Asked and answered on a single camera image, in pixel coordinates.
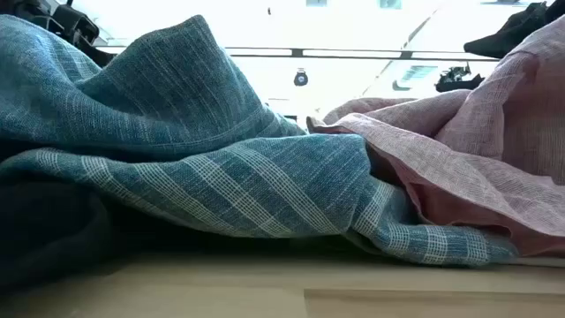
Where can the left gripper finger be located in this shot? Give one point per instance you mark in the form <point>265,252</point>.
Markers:
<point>99,54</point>

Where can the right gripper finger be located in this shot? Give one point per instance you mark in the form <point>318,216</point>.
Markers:
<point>507,40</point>

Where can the pink woven cloth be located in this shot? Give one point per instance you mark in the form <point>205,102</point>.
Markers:
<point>485,176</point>

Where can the blue plaid cloth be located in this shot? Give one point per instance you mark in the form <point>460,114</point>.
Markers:
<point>220,185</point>

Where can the black ceiling track light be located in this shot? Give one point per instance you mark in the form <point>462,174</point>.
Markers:
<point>454,79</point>

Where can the black overhead camera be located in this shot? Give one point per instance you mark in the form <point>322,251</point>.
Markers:
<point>300,78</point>

